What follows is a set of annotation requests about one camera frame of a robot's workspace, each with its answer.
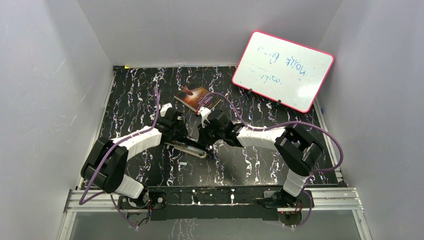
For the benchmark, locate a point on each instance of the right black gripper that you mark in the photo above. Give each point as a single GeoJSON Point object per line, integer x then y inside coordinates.
{"type": "Point", "coordinates": [203, 138]}

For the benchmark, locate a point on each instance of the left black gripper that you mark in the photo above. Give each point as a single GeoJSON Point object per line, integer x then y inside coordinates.
{"type": "Point", "coordinates": [181, 132]}

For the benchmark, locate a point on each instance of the black stapler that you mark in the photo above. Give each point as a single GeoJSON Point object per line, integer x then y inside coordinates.
{"type": "Point", "coordinates": [193, 142]}

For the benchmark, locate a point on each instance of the beige stapler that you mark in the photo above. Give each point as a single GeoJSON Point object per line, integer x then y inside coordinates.
{"type": "Point", "coordinates": [187, 148]}

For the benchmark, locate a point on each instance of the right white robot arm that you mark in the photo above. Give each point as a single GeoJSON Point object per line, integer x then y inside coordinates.
{"type": "Point", "coordinates": [297, 147]}

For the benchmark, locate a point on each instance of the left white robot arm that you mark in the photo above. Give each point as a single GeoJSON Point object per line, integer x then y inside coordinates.
{"type": "Point", "coordinates": [111, 177]}

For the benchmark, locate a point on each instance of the dark paperback book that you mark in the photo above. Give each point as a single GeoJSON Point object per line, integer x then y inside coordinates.
{"type": "Point", "coordinates": [191, 94]}

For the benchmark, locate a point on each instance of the pink framed whiteboard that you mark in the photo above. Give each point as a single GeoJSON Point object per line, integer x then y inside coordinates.
{"type": "Point", "coordinates": [283, 71]}

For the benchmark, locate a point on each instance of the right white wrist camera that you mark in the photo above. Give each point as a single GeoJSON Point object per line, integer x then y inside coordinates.
{"type": "Point", "coordinates": [203, 113]}

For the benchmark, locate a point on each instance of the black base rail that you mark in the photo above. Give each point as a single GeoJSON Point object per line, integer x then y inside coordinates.
{"type": "Point", "coordinates": [215, 202]}

